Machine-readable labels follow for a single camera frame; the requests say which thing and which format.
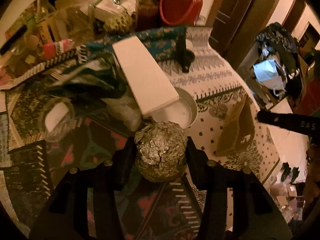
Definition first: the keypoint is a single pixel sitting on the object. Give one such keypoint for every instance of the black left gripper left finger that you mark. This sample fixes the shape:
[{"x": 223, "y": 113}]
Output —
[{"x": 64, "y": 216}]

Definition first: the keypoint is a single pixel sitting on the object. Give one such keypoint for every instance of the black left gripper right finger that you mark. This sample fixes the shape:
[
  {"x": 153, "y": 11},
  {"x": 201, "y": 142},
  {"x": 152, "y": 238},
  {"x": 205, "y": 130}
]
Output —
[{"x": 237, "y": 205}]

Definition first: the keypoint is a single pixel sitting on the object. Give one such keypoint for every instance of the aluminium foil ball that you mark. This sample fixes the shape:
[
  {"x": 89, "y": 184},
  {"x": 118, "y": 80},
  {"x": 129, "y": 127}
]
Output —
[{"x": 161, "y": 152}]

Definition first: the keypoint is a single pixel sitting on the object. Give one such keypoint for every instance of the long white box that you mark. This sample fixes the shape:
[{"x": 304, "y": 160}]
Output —
[{"x": 150, "y": 86}]

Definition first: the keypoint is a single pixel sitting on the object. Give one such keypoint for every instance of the white plastic bag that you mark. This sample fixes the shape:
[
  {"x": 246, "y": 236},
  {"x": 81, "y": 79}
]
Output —
[{"x": 270, "y": 74}]

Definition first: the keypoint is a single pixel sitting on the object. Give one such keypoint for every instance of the pile of dark clothes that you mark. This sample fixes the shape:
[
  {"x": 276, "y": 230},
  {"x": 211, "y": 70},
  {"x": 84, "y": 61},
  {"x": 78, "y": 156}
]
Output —
[{"x": 276, "y": 37}]

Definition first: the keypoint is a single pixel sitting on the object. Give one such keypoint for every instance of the clear glass ashtray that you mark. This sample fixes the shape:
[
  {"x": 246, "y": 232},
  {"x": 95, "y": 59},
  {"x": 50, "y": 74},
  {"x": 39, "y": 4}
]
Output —
[{"x": 56, "y": 119}]

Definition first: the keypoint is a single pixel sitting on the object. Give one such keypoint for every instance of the patchwork patterned tablecloth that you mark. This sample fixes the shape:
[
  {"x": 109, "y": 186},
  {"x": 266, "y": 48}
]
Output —
[{"x": 32, "y": 167}]

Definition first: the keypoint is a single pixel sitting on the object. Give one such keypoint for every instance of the dark wooden panel door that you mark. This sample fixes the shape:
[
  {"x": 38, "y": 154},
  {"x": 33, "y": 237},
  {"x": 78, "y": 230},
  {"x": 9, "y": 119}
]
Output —
[{"x": 229, "y": 16}]

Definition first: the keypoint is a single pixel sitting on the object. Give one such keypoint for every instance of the red patterned small can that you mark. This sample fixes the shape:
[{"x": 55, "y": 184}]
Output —
[{"x": 50, "y": 50}]

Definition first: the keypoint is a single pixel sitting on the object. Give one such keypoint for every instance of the red thermos jug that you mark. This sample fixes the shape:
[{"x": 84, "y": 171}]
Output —
[{"x": 180, "y": 12}]

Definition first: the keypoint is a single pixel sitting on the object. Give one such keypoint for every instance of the red cap sauce bottle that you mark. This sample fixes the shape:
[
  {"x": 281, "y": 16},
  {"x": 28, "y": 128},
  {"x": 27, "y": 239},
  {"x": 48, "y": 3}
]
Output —
[{"x": 147, "y": 14}]

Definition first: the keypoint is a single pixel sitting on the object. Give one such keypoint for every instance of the clear liquor bottle yellow label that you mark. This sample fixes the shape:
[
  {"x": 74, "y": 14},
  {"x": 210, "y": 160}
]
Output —
[{"x": 44, "y": 10}]

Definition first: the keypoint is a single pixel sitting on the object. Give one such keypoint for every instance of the green custard apple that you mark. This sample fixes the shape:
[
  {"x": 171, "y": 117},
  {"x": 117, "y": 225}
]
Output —
[{"x": 118, "y": 24}]

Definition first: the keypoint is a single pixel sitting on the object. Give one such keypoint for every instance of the large clear glass jar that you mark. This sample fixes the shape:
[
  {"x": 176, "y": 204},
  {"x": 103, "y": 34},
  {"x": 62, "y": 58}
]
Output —
[{"x": 73, "y": 20}]

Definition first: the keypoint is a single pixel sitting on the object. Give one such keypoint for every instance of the white labelled small box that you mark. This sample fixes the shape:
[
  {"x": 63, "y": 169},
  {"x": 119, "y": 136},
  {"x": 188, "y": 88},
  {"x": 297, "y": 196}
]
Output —
[{"x": 105, "y": 9}]

